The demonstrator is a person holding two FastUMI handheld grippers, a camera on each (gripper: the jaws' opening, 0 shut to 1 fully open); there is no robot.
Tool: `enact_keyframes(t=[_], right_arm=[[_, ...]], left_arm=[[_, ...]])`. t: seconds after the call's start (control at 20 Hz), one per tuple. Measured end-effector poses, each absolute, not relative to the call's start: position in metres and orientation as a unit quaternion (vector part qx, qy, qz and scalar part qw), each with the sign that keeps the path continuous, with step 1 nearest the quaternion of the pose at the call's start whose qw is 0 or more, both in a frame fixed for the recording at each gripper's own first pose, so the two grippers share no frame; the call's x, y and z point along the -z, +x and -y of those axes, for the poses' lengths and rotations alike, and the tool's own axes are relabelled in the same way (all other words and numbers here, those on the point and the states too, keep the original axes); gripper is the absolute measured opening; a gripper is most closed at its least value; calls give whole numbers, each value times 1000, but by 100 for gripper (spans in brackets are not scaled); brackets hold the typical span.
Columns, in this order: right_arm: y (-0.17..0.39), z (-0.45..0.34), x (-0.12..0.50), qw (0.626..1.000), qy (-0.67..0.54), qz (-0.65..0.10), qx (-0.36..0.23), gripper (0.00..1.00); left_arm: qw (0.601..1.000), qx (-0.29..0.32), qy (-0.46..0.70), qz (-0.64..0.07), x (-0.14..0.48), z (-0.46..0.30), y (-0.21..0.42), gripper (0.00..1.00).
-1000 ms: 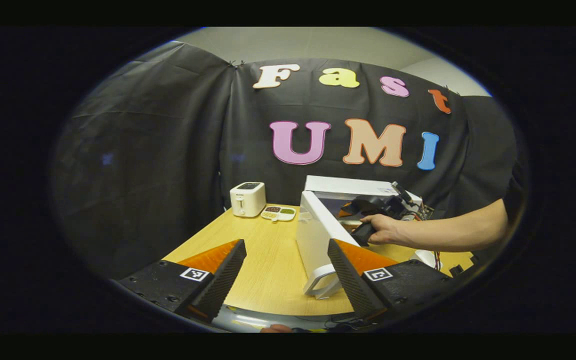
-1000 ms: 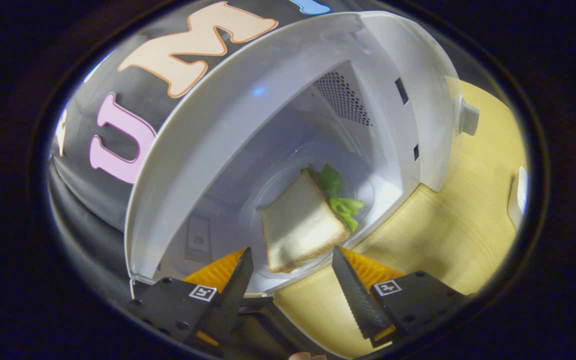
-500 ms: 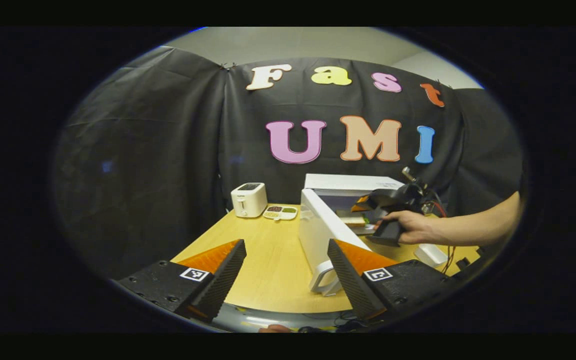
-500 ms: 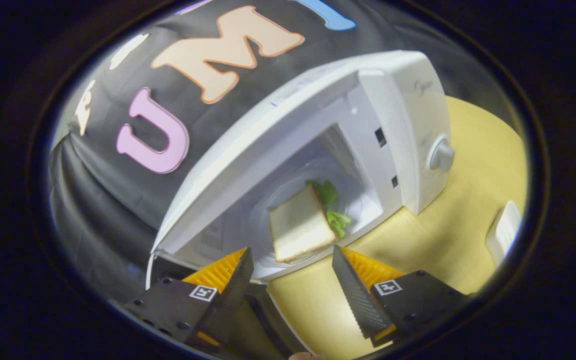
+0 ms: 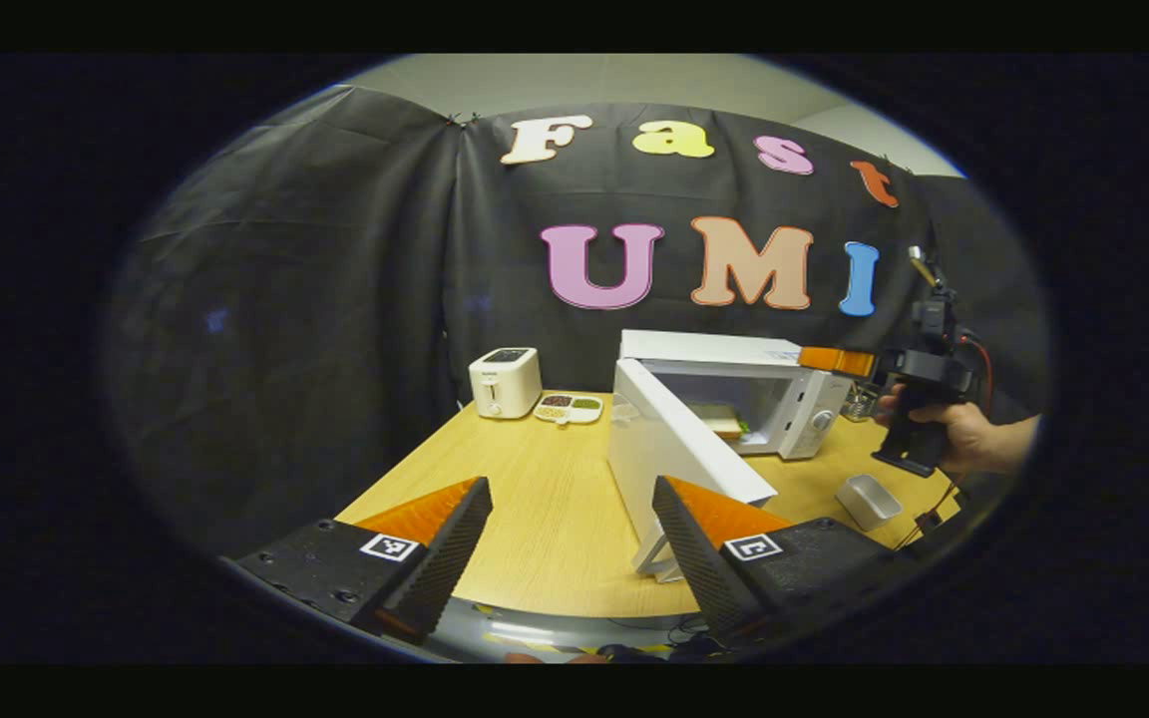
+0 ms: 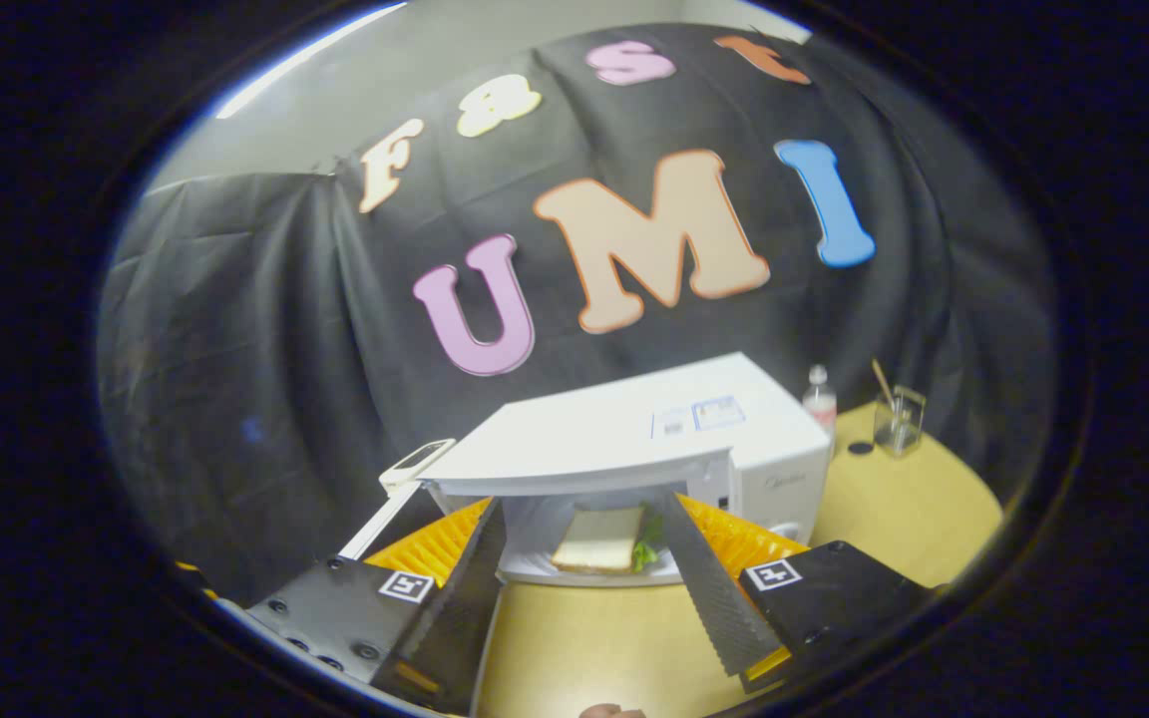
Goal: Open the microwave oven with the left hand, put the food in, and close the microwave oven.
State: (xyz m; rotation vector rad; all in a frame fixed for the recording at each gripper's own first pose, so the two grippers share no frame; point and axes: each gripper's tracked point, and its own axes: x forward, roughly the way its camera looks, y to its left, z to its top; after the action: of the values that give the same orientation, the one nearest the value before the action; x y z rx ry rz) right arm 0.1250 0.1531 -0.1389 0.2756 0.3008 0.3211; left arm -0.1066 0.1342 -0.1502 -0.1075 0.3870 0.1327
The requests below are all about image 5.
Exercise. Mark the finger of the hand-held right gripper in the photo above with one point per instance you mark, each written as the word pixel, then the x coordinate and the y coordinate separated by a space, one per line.
pixel 834 361

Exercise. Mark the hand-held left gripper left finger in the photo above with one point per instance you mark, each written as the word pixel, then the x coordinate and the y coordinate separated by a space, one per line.
pixel 445 573

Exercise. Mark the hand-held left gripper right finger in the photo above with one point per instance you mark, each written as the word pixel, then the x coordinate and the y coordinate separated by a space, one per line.
pixel 699 563

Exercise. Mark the white microwave oven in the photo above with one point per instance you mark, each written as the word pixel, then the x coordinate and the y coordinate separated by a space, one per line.
pixel 674 449

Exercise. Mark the toast sandwich with lettuce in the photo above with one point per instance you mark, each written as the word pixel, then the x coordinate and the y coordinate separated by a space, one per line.
pixel 724 423

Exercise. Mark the small glass jar with stick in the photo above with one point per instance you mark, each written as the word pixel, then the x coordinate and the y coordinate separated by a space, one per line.
pixel 861 404

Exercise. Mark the white rectangular tray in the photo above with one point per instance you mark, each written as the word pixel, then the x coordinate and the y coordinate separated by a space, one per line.
pixel 869 502

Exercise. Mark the white toaster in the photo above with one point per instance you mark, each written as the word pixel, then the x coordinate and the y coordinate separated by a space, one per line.
pixel 505 384

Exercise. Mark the white divided snack dish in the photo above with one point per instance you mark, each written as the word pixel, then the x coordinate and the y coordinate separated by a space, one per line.
pixel 568 408

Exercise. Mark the black backdrop cloth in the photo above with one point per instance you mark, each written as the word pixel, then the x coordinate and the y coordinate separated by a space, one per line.
pixel 285 299

